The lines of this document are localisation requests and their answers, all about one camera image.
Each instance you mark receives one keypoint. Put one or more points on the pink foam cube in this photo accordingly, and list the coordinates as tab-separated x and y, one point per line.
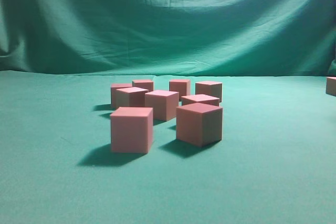
164	104
131	97
144	84
331	86
131	130
199	124
182	86
114	94
200	98
211	88

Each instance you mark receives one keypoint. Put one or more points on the green cloth backdrop and cover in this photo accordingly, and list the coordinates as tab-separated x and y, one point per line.
275	164

